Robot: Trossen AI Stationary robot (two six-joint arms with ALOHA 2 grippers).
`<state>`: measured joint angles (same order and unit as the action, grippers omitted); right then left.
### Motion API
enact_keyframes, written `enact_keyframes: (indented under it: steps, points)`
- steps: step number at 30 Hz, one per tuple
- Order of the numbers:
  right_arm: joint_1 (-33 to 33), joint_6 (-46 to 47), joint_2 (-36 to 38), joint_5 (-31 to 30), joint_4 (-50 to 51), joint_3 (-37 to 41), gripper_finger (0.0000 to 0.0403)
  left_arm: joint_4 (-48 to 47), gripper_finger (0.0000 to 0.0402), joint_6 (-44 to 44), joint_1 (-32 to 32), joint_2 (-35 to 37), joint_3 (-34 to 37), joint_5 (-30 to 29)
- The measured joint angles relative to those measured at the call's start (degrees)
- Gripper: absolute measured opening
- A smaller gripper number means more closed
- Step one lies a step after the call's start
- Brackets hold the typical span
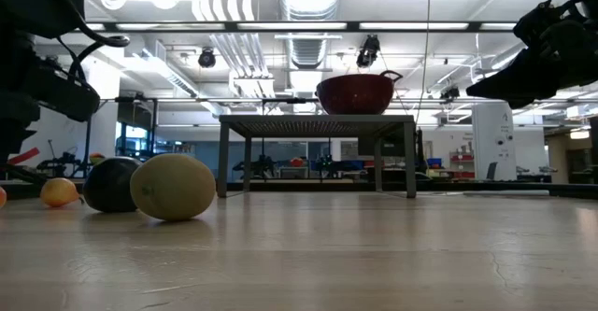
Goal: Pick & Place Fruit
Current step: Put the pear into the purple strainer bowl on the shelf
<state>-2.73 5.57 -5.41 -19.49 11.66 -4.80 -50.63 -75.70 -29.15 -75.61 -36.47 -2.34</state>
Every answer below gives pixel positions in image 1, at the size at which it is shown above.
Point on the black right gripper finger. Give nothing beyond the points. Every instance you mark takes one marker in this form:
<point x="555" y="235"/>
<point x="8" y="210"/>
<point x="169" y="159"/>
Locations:
<point x="523" y="82"/>

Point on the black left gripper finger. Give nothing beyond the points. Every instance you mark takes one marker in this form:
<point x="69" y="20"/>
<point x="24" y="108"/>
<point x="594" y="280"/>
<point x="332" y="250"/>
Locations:
<point x="11" y="147"/>

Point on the small red-orange fruit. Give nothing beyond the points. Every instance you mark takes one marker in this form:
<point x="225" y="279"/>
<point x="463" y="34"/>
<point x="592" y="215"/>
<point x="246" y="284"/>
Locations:
<point x="2" y="197"/>

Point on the small yellow-orange fruit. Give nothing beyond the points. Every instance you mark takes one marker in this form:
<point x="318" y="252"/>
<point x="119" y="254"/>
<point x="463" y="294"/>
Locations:
<point x="58" y="192"/>

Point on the oval tan kiwi fruit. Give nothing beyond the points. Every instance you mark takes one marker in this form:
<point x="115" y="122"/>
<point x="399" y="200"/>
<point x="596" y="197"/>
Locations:
<point x="173" y="187"/>

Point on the purple plastic colander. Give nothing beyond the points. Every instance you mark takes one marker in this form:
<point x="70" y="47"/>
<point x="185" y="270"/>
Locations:
<point x="357" y="96"/>

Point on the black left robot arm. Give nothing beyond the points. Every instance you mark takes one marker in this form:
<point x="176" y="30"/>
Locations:
<point x="32" y="3"/>

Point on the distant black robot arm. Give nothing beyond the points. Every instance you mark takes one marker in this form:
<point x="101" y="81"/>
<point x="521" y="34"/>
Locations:
<point x="259" y="166"/>
<point x="58" y="164"/>

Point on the distant red-green toy fruit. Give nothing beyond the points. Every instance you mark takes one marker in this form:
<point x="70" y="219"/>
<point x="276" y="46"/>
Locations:
<point x="96" y="157"/>

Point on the dark round fruit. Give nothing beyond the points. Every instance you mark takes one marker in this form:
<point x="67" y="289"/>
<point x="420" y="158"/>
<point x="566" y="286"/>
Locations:
<point x="109" y="185"/>

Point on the red flat bar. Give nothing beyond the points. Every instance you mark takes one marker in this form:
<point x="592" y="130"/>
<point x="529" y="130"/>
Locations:
<point x="25" y="156"/>

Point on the white square pillar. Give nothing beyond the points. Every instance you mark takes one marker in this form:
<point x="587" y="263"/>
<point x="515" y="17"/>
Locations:
<point x="493" y="129"/>

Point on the red shelf bins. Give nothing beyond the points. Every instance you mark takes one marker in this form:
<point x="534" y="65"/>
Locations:
<point x="462" y="158"/>

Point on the blue storage bin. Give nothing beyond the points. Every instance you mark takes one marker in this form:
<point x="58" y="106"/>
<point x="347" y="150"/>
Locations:
<point x="434" y="162"/>

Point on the grey perforated metal shelf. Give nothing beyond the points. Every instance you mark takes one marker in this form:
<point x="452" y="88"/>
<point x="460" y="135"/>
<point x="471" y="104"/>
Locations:
<point x="317" y="125"/>

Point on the distant red object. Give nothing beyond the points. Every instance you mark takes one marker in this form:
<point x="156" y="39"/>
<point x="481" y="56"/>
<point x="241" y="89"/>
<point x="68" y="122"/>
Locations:
<point x="297" y="162"/>

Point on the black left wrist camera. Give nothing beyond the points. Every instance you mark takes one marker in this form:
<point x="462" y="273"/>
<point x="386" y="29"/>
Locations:
<point x="61" y="91"/>

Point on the distant black rig frame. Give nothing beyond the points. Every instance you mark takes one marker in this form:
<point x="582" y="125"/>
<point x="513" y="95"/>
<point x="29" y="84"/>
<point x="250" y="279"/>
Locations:
<point x="87" y="133"/>

